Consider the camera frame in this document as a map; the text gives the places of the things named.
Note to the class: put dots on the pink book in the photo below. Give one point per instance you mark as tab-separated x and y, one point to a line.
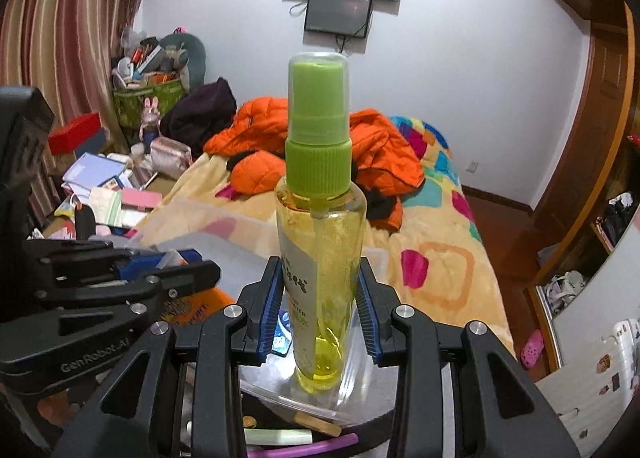
141	199

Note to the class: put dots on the white suitcase with stickers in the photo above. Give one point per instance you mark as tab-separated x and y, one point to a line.
590	398

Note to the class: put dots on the dark purple garment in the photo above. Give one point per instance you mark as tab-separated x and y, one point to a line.
200	113

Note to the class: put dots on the pale green booklet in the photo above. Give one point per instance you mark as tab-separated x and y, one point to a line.
106	208

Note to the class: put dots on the orange printed packet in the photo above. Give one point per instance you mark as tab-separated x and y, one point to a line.
210	308

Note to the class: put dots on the pink clog shoe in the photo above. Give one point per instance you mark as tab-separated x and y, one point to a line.
531	350

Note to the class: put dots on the white wall socket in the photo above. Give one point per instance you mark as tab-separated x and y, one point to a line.
472	166

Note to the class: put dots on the red box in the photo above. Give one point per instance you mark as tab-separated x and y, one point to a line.
72	135

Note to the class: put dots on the light blue notebook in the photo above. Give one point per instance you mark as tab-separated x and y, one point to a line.
95	170

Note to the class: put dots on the grey neck pillow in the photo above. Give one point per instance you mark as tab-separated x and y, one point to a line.
192	50

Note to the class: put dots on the blue and white card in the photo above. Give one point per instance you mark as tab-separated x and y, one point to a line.
283	333

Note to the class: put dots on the bed with colourful blanket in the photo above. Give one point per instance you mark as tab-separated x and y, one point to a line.
440	248

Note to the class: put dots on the wooden wardrobe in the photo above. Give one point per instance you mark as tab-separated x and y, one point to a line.
610	88

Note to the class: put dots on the wooden stick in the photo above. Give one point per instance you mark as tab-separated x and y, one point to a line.
317	425

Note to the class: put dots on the black and orange tool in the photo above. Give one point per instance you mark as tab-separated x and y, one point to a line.
84	223

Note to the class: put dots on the pink quilted pouch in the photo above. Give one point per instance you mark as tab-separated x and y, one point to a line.
170	155

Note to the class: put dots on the yellow liquid bottle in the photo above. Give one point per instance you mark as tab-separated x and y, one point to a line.
320	238

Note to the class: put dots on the orange puffer jacket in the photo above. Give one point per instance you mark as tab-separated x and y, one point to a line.
260	128

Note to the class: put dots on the pink rabbit toy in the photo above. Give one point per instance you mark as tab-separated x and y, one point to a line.
150	120

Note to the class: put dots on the purple stick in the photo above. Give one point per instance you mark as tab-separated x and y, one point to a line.
310	444

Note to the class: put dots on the clear plastic storage box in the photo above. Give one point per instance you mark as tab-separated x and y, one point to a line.
225	248

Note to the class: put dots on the white bag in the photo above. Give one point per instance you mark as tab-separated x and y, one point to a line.
565	288

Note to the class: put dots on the striped curtain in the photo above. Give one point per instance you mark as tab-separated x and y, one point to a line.
60	38

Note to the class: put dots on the green fabric bag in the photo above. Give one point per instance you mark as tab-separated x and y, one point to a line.
145	98

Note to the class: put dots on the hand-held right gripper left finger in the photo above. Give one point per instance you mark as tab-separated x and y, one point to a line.
267	318

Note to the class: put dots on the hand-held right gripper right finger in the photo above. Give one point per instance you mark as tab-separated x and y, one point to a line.
369	318

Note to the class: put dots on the dark clothes on shelf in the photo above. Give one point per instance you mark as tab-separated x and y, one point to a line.
620	213

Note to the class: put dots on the small black wall monitor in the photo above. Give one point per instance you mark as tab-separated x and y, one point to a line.
337	13

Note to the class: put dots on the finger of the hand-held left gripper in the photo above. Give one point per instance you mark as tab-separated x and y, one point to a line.
190	278
135	268

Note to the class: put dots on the white wardrobe sliding door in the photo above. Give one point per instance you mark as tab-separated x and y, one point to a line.
600	298

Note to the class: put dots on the pale green stick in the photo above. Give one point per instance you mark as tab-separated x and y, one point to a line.
270	437

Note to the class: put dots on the heap of boxes and bottles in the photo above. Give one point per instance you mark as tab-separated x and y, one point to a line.
142	58

